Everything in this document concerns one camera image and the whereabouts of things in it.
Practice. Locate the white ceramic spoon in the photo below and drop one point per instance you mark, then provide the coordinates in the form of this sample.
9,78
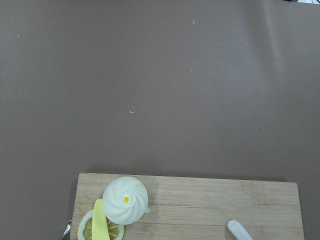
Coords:
238,231

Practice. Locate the wooden cutting board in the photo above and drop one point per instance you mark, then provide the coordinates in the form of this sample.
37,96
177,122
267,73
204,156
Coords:
189,208

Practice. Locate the lemon slice near bun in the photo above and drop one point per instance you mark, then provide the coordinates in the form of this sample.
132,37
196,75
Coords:
84,231

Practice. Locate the white steamed bun toy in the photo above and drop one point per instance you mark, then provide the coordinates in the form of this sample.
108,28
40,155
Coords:
125,200

